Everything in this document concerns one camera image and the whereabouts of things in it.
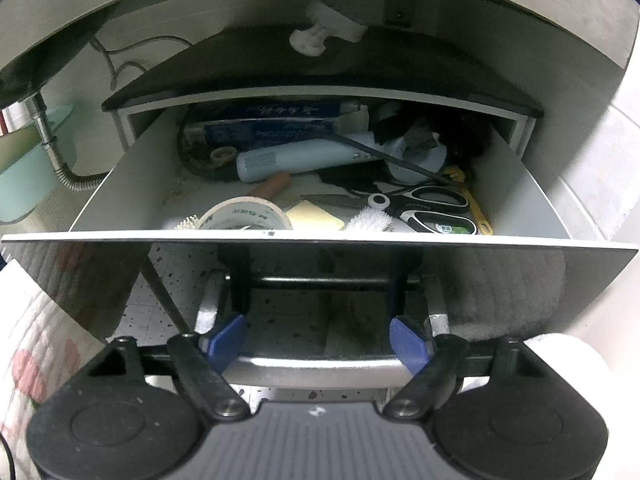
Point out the white drawer with black front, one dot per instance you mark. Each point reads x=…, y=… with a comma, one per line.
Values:
x=527, y=277

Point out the dark blue long box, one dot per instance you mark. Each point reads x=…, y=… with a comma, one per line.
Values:
x=248, y=124

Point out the light blue cylindrical device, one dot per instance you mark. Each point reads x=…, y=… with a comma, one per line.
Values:
x=296, y=158

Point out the black handled scissors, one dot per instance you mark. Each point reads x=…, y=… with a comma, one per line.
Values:
x=424, y=208

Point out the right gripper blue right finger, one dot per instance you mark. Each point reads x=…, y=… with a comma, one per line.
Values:
x=412, y=343

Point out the steel-fronted black counter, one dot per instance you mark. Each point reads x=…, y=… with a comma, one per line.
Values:
x=336, y=42

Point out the brown wooden stick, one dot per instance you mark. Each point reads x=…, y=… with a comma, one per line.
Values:
x=272, y=186

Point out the yellow utility knife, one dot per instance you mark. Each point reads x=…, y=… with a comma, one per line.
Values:
x=457, y=175

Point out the mint green plastic basin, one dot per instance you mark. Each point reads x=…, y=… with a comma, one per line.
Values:
x=27, y=176

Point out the yellow sticky note pad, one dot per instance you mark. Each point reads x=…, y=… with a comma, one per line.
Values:
x=307, y=217

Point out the white bristle brush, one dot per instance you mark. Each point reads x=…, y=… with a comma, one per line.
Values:
x=372, y=217

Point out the white plastic pipe fitting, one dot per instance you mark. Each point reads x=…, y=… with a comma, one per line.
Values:
x=326, y=22

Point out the roll of white tape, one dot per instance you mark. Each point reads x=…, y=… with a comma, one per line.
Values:
x=245, y=212

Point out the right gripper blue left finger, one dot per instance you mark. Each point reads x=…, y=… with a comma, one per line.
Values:
x=222, y=345

